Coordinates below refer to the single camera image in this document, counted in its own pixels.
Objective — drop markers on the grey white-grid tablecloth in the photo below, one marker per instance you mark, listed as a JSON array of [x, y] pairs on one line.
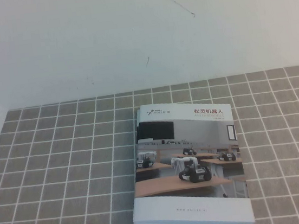
[[65, 182]]

